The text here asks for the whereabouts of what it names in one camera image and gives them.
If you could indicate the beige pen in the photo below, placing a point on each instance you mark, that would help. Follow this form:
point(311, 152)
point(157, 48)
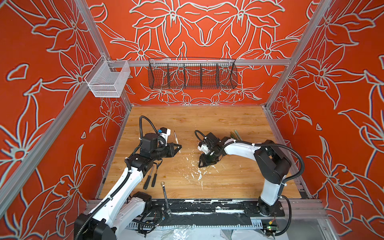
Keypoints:
point(176, 137)

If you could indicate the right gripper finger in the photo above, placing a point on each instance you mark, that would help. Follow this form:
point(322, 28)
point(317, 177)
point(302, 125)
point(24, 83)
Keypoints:
point(202, 162)
point(211, 160)

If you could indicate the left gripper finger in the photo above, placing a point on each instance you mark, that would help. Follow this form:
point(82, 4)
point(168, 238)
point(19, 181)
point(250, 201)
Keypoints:
point(176, 146)
point(173, 152)

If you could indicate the black screwdriver left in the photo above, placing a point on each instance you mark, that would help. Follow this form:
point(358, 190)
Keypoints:
point(146, 185)

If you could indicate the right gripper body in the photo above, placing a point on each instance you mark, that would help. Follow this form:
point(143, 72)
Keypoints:
point(211, 154)

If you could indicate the black screwdriver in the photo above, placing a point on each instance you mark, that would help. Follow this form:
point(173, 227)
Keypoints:
point(146, 185)
point(155, 176)

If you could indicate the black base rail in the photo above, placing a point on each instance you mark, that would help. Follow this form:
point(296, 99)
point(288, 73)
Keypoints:
point(247, 207)

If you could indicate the metal wrench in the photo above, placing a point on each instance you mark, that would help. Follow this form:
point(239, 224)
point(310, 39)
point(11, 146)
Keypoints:
point(167, 206)

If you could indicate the clear plastic bin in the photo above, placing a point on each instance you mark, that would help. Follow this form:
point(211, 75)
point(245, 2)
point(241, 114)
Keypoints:
point(106, 82)

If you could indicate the black screwdriver right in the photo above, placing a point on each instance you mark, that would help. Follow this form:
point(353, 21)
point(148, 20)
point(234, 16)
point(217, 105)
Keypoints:
point(155, 176)

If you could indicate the black wire basket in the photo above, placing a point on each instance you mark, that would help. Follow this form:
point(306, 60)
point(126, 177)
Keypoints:
point(192, 74)

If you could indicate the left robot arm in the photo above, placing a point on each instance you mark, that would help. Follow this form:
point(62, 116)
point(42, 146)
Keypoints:
point(120, 207)

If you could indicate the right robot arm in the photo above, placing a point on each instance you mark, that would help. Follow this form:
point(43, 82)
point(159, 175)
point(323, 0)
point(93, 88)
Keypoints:
point(274, 165)

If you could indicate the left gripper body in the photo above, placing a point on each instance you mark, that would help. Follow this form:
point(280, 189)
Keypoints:
point(160, 152)

